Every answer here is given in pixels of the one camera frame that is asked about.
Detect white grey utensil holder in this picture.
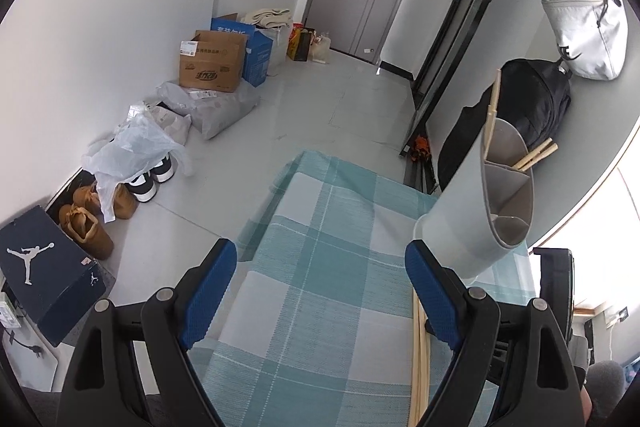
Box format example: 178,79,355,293
413,119,534,280

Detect wooden chopstick bundle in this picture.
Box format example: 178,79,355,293
408,291,431,427

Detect chopstick in holder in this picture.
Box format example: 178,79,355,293
512,138,559,172
484,69,502,159

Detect navy jordan shoe box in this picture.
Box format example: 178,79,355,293
0,206,106,347

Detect black backpack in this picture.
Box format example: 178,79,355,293
437,58,573,188

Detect brown boots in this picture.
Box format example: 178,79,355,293
58,182,138,260

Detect teal plaid tablecloth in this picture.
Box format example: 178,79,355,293
186,148,539,427

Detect black white sneakers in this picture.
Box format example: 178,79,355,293
125,155,175,202

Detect white plastic bag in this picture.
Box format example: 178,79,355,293
81,104,193,222

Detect white sling bag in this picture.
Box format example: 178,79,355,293
540,0,628,81

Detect grey plastic mailer bag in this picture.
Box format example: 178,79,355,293
156,79,260,140

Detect clear bag by door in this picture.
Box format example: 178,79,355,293
308,31,331,64

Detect black yellow paper bag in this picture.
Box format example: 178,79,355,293
286,23,316,62

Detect brown cardboard box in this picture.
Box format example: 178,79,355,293
179,30,247,93

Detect blue cardboard box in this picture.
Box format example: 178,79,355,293
210,17,273,88

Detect beige cloth pile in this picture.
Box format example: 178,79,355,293
241,9,292,29

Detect black door frame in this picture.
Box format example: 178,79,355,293
400,0,492,156

